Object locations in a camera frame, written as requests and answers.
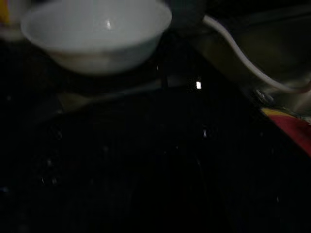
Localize white ceramic bowl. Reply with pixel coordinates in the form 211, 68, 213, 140
20, 0, 173, 76

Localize grey cylindrical water filter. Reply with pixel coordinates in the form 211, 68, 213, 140
169, 0, 207, 33

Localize cream plate with red rim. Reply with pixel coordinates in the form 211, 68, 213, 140
260, 107, 311, 160

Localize stainless steel sink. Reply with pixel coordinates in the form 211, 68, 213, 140
191, 7, 311, 116

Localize white printed mug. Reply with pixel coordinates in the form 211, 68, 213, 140
0, 0, 31, 41

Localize long-handled metal spoon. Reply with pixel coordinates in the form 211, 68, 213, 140
57, 79, 187, 111

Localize white filter hose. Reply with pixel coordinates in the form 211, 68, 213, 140
202, 14, 311, 93

